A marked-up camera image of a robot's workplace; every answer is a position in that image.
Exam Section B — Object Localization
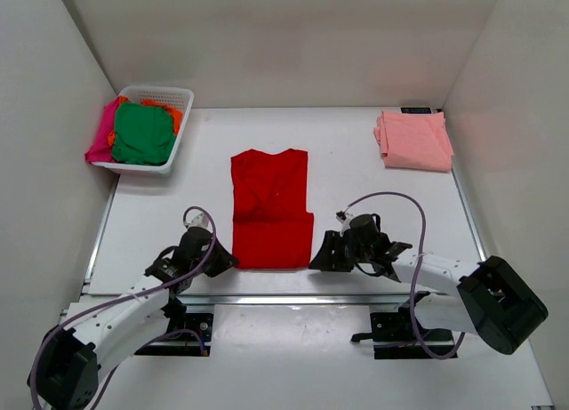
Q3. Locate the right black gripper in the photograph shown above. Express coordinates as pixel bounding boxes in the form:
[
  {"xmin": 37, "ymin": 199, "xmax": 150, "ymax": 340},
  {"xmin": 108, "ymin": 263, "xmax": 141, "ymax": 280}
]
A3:
[{"xmin": 309, "ymin": 231, "xmax": 372, "ymax": 273}]

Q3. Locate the red t shirt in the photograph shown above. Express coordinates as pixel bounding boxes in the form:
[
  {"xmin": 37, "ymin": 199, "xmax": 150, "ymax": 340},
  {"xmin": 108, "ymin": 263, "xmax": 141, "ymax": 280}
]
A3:
[{"xmin": 231, "ymin": 149, "xmax": 315, "ymax": 270}]

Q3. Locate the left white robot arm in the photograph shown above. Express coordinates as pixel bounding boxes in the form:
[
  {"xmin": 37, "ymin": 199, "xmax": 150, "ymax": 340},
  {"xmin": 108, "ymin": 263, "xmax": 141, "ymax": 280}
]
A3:
[{"xmin": 28, "ymin": 226, "xmax": 238, "ymax": 409}]

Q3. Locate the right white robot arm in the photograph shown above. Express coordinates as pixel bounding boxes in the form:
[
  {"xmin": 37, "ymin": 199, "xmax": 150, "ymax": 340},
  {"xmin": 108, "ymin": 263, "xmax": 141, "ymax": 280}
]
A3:
[{"xmin": 309, "ymin": 213, "xmax": 549, "ymax": 355}]

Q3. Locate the folded pink t shirt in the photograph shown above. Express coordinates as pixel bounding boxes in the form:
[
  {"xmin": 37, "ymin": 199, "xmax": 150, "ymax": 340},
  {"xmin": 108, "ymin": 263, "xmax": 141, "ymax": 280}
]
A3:
[{"xmin": 373, "ymin": 111, "xmax": 454, "ymax": 173}]

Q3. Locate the green t shirt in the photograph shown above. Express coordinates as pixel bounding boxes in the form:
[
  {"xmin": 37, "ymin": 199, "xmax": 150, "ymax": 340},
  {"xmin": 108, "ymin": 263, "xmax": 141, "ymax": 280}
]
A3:
[{"xmin": 108, "ymin": 102, "xmax": 177, "ymax": 165}]

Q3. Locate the orange t shirt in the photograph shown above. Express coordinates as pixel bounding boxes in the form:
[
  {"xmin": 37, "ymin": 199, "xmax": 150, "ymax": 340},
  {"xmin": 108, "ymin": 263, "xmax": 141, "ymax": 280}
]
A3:
[{"xmin": 107, "ymin": 96, "xmax": 183, "ymax": 147}]

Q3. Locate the magenta t shirt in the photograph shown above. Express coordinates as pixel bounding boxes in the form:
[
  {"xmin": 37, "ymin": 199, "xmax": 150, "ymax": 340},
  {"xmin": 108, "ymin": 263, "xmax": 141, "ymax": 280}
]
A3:
[{"xmin": 84, "ymin": 96, "xmax": 129, "ymax": 164}]

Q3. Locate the white plastic basket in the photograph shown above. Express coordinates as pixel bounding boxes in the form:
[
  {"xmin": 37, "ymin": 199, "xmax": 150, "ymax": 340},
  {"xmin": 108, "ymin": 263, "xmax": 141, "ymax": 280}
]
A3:
[{"xmin": 91, "ymin": 85, "xmax": 194, "ymax": 176}]

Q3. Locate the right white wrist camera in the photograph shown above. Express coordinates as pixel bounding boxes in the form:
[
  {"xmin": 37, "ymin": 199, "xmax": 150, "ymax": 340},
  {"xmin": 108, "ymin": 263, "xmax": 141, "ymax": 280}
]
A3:
[{"xmin": 336, "ymin": 211, "xmax": 354, "ymax": 236}]

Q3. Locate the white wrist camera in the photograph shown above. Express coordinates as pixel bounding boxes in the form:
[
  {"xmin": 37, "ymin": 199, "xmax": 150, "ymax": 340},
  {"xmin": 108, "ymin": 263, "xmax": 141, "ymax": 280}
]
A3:
[
  {"xmin": 336, "ymin": 211, "xmax": 354, "ymax": 236},
  {"xmin": 183, "ymin": 213, "xmax": 210, "ymax": 229}
]

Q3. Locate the aluminium table rail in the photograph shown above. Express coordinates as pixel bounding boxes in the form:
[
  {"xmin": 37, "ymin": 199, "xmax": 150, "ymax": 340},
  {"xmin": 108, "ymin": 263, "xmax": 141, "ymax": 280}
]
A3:
[{"xmin": 84, "ymin": 293, "xmax": 445, "ymax": 307}]

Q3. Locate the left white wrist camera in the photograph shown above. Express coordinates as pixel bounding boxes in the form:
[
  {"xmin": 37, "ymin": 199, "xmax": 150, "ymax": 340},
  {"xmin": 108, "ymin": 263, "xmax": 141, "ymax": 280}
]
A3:
[{"xmin": 183, "ymin": 213, "xmax": 210, "ymax": 229}]

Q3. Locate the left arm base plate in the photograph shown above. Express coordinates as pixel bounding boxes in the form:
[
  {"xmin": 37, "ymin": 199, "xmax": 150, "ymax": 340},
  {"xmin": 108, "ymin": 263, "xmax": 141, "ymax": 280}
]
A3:
[{"xmin": 135, "ymin": 306, "xmax": 214, "ymax": 358}]

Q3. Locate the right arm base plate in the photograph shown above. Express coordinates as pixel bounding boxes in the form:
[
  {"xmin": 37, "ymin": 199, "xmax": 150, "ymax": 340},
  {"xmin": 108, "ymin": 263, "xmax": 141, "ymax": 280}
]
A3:
[{"xmin": 350, "ymin": 303, "xmax": 455, "ymax": 360}]

